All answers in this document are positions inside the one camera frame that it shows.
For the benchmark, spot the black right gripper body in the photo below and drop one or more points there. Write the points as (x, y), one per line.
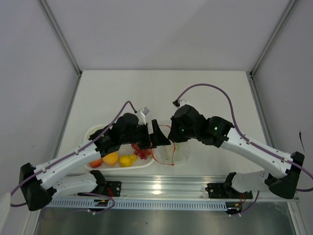
(179, 134)

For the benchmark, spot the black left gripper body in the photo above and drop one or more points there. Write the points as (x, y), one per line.
(140, 136)

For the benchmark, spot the red grape bunch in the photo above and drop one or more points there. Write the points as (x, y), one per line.
(141, 153)

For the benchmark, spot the clear zip top bag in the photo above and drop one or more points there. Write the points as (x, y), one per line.
(173, 154)

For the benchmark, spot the orange fruit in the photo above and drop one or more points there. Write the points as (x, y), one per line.
(111, 159)

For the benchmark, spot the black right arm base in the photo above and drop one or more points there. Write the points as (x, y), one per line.
(218, 191)

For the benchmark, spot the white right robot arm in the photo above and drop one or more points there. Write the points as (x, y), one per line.
(280, 172)

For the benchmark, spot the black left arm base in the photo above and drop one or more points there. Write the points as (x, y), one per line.
(112, 190)

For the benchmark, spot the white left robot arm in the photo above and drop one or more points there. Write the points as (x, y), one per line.
(51, 172)

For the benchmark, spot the white perforated plastic basket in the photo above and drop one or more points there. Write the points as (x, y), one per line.
(123, 150)

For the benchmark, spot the yellow lemon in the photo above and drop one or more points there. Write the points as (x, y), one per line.
(125, 161)

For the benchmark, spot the red peach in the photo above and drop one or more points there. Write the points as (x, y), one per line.
(96, 163)

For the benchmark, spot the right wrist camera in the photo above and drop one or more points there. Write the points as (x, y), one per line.
(181, 102)

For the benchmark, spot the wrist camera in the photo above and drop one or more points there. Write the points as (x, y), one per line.
(141, 115)
(181, 102)

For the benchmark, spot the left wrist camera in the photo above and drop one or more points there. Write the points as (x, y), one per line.
(141, 115)

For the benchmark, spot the aluminium rail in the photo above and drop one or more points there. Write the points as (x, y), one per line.
(159, 183)

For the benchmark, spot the slotted cable duct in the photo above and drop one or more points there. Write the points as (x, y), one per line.
(118, 203)

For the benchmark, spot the left aluminium frame post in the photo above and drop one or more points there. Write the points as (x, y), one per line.
(59, 35)

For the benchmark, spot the aluminium frame post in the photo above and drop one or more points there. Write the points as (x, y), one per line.
(59, 35)
(283, 20)

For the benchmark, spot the right aluminium frame post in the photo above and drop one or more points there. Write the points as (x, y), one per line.
(283, 20)

